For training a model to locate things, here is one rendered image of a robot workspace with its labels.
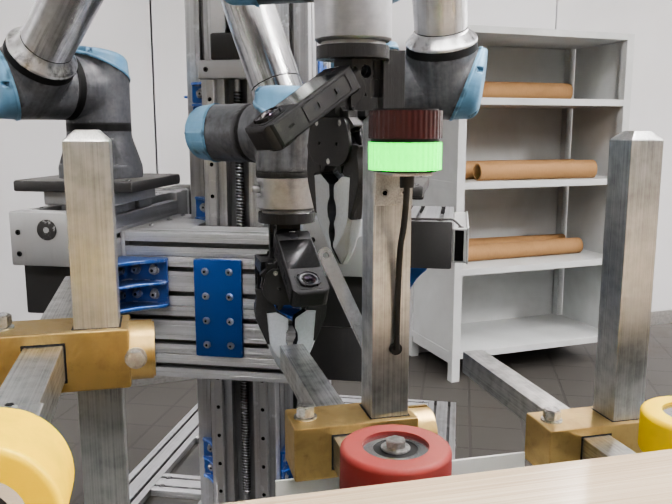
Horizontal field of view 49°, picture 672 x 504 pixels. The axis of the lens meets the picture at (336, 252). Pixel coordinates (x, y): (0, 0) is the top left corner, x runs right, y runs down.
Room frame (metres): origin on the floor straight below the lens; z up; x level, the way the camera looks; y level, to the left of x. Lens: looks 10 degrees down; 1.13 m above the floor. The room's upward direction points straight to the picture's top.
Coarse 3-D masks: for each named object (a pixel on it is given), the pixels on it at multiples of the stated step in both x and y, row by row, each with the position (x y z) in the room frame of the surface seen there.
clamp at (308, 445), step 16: (288, 416) 0.63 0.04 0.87; (320, 416) 0.63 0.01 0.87; (336, 416) 0.63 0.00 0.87; (352, 416) 0.63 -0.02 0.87; (368, 416) 0.63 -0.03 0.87; (400, 416) 0.63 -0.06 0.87; (416, 416) 0.63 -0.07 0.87; (432, 416) 0.64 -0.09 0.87; (288, 432) 0.63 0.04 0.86; (304, 432) 0.60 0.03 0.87; (320, 432) 0.61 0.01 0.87; (336, 432) 0.61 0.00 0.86; (288, 448) 0.63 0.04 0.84; (304, 448) 0.60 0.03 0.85; (320, 448) 0.61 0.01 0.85; (288, 464) 0.63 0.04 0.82; (304, 464) 0.60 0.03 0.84; (320, 464) 0.61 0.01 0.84; (304, 480) 0.60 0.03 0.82
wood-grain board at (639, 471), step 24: (624, 456) 0.49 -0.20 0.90; (648, 456) 0.49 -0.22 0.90; (432, 480) 0.45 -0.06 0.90; (456, 480) 0.45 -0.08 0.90; (480, 480) 0.45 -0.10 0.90; (504, 480) 0.45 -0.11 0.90; (528, 480) 0.45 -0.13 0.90; (552, 480) 0.45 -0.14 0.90; (576, 480) 0.45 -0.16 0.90; (600, 480) 0.45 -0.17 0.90; (624, 480) 0.45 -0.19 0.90; (648, 480) 0.45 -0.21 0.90
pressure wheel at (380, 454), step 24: (360, 432) 0.51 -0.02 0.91; (384, 432) 0.51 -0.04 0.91; (408, 432) 0.51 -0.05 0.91; (432, 432) 0.51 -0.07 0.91; (360, 456) 0.47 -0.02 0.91; (384, 456) 0.48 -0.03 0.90; (408, 456) 0.48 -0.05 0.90; (432, 456) 0.47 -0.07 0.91; (360, 480) 0.46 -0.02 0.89; (384, 480) 0.45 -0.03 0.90; (408, 480) 0.45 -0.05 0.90
